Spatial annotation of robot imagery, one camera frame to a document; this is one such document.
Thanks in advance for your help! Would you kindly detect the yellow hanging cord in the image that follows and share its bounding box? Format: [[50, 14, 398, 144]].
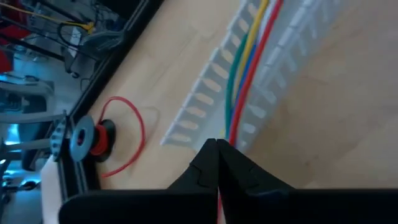
[[0, 1, 96, 34]]

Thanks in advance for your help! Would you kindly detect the coloured wire bundle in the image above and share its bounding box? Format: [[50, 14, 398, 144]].
[[228, 0, 284, 147]]

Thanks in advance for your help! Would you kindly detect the yellow wire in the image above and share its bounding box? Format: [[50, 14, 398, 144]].
[[233, 0, 270, 97]]

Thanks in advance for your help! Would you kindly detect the red wire spool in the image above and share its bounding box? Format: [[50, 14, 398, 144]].
[[68, 95, 147, 179]]

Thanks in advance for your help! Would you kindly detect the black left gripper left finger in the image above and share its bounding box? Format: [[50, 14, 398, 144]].
[[58, 138, 218, 224]]

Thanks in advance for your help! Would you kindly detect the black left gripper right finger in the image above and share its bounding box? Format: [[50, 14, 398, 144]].
[[218, 139, 398, 224]]

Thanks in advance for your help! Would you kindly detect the white teal office chair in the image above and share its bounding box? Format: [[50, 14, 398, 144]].
[[0, 74, 68, 175]]

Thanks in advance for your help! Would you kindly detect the black aluminium table frame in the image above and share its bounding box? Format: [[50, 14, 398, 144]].
[[57, 0, 165, 203]]

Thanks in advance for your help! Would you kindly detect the green wire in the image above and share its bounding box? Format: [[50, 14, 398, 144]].
[[224, 30, 250, 139]]

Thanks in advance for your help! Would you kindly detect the white wire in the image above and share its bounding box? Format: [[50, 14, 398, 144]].
[[262, 0, 278, 38]]

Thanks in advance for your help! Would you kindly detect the white slotted cable duct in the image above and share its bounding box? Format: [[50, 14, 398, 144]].
[[160, 0, 346, 153]]

